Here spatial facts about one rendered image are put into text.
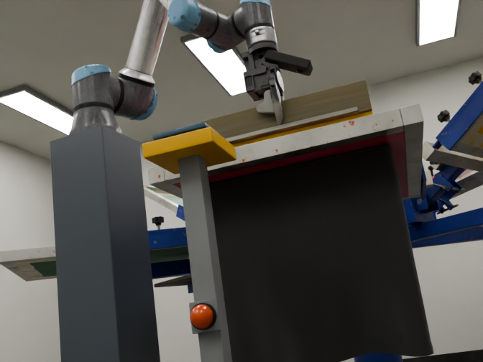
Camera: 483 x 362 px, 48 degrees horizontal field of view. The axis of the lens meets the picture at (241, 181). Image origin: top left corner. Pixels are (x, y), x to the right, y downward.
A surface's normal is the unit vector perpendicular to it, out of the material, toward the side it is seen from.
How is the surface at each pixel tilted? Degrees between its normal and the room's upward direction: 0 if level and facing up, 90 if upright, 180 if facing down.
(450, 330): 90
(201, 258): 90
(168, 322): 90
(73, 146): 90
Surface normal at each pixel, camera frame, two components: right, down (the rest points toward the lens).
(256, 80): -0.30, -0.21
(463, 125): -0.73, -0.07
